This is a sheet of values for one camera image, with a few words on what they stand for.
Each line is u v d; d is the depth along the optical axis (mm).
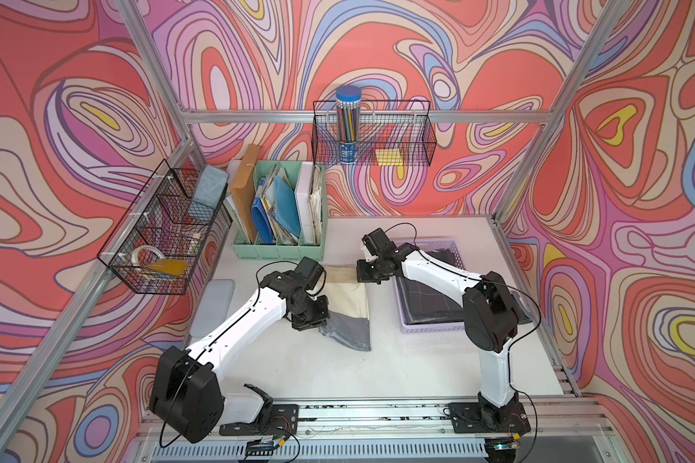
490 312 509
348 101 716
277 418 724
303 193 928
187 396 397
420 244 1128
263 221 981
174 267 677
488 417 643
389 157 908
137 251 674
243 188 826
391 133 960
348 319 888
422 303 883
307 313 667
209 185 806
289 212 984
